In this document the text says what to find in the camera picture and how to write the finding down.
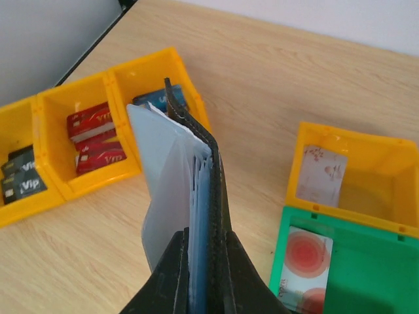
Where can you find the yellow storage bin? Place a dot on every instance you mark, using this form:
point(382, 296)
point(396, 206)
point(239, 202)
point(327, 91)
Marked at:
point(379, 182)

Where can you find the red VIP cards stack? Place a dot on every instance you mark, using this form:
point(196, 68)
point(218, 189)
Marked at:
point(94, 136)

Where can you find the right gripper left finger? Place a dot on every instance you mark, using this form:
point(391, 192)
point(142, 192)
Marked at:
point(166, 291)

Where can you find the black VIP cards stack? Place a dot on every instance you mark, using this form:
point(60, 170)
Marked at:
point(20, 177)

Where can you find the red circle card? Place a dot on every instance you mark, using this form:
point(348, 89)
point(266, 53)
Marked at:
point(305, 271)

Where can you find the blue cards stack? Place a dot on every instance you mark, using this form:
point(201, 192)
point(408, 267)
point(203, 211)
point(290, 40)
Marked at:
point(158, 99)

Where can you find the long yellow divided tray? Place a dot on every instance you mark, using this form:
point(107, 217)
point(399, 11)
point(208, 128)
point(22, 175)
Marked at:
point(40, 122)

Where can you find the white card in yellow bin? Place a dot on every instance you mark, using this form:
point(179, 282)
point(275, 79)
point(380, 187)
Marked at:
point(321, 176)

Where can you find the green storage bin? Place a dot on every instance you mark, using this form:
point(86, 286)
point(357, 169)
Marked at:
point(371, 270)

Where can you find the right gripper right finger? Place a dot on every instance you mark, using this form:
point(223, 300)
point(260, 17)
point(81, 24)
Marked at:
point(242, 289)

